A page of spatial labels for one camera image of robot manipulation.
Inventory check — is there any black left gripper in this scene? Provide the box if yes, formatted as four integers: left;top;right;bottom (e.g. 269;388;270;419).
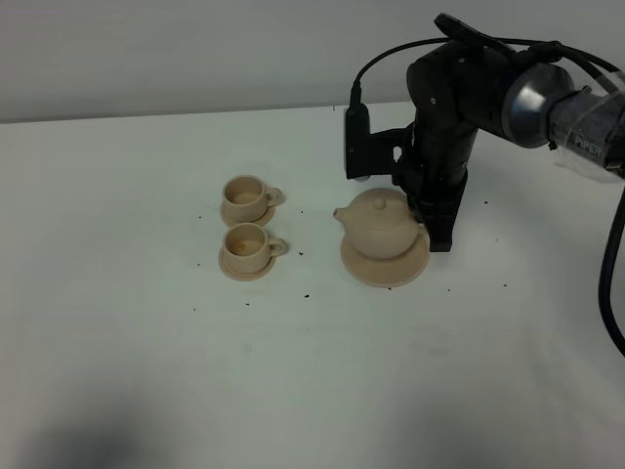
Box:
401;40;513;252

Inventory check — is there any beige ceramic teapot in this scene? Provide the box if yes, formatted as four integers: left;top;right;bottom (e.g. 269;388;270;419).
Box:
333;188;423;260

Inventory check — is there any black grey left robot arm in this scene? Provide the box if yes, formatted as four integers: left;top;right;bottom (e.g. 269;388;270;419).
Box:
393;39;624;241

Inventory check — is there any beige teapot saucer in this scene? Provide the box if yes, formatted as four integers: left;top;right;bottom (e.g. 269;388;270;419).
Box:
340;234;430;288

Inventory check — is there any far beige teacup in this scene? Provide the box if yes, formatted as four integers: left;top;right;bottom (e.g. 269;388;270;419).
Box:
222;175;282;219

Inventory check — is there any beige teacup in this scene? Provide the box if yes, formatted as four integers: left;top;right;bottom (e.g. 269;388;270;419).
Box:
222;175;282;219
222;223;287;258

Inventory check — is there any near beige teacup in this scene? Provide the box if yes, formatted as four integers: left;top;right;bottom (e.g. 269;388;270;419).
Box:
222;223;287;258

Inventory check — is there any near beige cup saucer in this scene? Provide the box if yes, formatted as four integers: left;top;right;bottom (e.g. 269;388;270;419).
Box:
219;247;275;281

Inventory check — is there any beige cup saucer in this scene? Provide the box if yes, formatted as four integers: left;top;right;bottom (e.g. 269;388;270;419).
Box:
219;247;275;281
220;201;275;227

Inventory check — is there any far beige cup saucer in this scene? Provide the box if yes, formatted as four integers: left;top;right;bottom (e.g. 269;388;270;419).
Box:
220;201;275;227

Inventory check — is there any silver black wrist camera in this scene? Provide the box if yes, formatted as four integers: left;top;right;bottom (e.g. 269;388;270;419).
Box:
344;103;413;180

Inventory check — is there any black camera cable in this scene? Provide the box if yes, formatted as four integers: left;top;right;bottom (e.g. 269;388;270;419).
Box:
350;13;625;111

